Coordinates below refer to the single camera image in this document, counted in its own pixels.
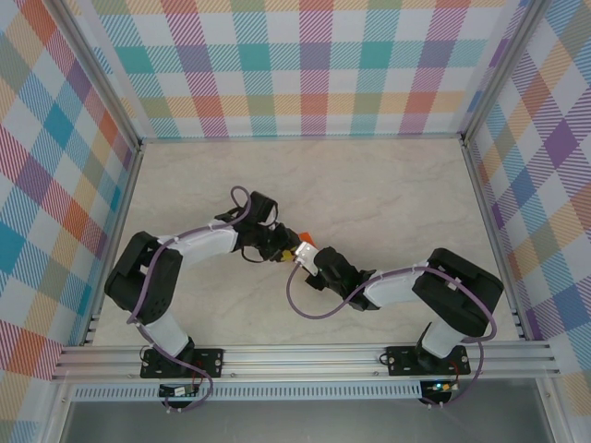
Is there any grey metal sheet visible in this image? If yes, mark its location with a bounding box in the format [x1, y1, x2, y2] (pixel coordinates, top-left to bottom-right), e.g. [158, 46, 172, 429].
[59, 400, 555, 443]

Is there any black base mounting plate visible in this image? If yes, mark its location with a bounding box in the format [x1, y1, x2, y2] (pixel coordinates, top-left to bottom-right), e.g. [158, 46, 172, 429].
[385, 344, 472, 377]
[139, 348, 226, 380]

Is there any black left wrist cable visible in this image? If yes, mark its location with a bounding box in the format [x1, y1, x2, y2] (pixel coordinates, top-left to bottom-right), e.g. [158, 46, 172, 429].
[239, 247, 270, 264]

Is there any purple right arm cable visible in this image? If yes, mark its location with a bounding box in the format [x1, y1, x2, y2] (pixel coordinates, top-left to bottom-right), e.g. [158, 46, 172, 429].
[286, 265, 499, 410]

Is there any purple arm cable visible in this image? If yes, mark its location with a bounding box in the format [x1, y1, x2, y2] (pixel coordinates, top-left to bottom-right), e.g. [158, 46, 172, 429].
[127, 185, 254, 413]
[286, 265, 499, 410]

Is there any wide aluminium mounting rail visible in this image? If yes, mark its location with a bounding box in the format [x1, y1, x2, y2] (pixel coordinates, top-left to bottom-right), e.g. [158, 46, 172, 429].
[50, 341, 563, 382]

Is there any long aluminium frame bar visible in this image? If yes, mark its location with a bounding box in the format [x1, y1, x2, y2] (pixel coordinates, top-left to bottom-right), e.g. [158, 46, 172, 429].
[138, 133, 468, 143]

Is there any slotted grey cable duct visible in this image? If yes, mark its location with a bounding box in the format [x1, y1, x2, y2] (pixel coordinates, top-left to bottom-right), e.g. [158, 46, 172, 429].
[72, 380, 424, 401]

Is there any aluminium side frame rail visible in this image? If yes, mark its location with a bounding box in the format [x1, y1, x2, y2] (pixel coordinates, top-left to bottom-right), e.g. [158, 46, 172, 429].
[81, 142, 145, 347]
[461, 140, 530, 342]

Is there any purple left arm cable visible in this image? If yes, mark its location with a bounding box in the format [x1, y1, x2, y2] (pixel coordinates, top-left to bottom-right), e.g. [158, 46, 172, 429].
[127, 185, 254, 413]

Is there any aluminium frame post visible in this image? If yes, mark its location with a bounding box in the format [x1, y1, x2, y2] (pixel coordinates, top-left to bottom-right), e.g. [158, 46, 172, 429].
[537, 376, 572, 443]
[54, 0, 142, 151]
[461, 0, 553, 147]
[43, 381, 75, 443]

